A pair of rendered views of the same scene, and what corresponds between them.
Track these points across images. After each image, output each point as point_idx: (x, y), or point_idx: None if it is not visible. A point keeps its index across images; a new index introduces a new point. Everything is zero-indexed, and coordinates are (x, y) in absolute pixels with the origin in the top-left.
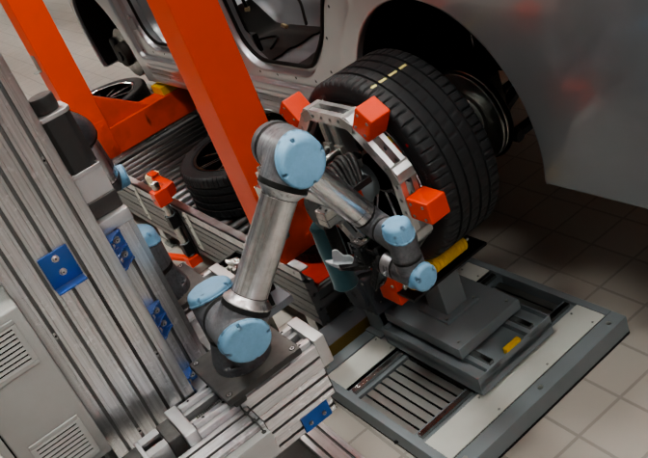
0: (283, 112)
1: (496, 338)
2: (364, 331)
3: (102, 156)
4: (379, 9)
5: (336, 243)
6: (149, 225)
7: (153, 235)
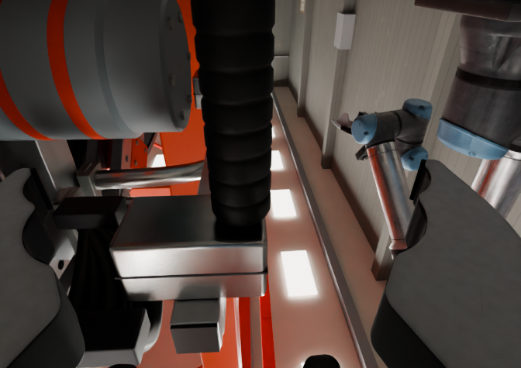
0: (145, 156)
1: None
2: None
3: (396, 206)
4: None
5: (255, 145)
6: (440, 140)
7: (467, 147)
